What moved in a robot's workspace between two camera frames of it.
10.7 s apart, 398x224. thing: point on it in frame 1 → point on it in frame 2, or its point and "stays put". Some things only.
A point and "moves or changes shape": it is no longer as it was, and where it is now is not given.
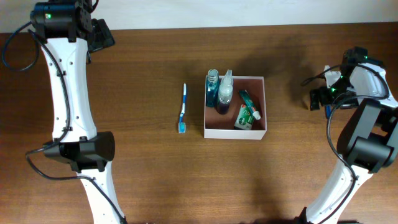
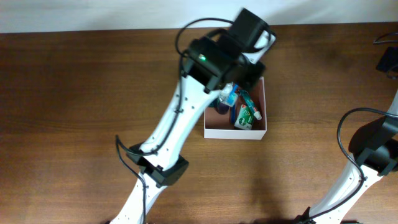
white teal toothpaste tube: x=255 y=113 stays put
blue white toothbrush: x=181 y=125 moves or changes shape
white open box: x=219 y=126 stays put
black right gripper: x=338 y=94 → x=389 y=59
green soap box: x=245 y=118 stays put
